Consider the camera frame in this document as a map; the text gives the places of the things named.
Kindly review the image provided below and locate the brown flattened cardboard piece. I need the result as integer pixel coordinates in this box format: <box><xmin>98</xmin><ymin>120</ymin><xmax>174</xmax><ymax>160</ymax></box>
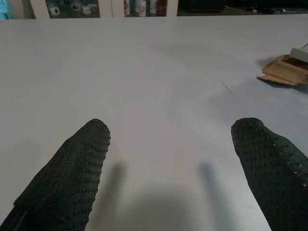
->
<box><xmin>257</xmin><ymin>54</ymin><xmax>308</xmax><ymax>87</ymax></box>

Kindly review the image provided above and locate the white glass display cabinet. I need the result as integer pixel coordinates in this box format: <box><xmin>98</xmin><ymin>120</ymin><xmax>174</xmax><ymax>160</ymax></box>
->
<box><xmin>23</xmin><ymin>0</ymin><xmax>180</xmax><ymax>19</ymax></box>

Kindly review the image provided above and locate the pale printed tumbler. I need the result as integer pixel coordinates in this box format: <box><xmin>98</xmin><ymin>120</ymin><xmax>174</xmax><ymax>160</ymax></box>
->
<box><xmin>134</xmin><ymin>0</ymin><xmax>147</xmax><ymax>14</ymax></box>

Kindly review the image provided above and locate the white mug with black print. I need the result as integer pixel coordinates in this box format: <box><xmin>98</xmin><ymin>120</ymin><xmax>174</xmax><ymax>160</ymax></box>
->
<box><xmin>47</xmin><ymin>1</ymin><xmax>61</xmax><ymax>15</ymax></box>

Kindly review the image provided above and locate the teal object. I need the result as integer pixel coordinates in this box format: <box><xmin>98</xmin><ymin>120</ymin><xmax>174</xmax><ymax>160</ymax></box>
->
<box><xmin>0</xmin><ymin>0</ymin><xmax>13</xmax><ymax>20</ymax></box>

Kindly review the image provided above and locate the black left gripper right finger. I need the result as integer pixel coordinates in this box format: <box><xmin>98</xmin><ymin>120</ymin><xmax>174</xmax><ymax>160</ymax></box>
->
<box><xmin>231</xmin><ymin>117</ymin><xmax>308</xmax><ymax>231</ymax></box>

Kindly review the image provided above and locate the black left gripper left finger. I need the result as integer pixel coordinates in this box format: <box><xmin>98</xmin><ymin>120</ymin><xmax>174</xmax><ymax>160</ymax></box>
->
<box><xmin>13</xmin><ymin>118</ymin><xmax>111</xmax><ymax>231</ymax></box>

